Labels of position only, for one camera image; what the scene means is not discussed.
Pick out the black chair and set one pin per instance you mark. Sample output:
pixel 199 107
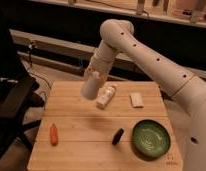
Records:
pixel 19 99

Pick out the green ceramic plate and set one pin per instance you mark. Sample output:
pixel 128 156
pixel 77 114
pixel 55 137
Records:
pixel 150 138

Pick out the black marker cap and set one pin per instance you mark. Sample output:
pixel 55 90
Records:
pixel 117 136

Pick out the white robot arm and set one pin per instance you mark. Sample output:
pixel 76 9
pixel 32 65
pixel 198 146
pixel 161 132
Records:
pixel 182 85

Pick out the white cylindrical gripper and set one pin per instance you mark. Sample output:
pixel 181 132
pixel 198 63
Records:
pixel 93 81

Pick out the white eraser block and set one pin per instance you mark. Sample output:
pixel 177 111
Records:
pixel 136 100

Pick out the orange toy carrot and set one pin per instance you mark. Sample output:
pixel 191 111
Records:
pixel 53 134

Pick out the white bottle lying down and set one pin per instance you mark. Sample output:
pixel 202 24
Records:
pixel 104 99

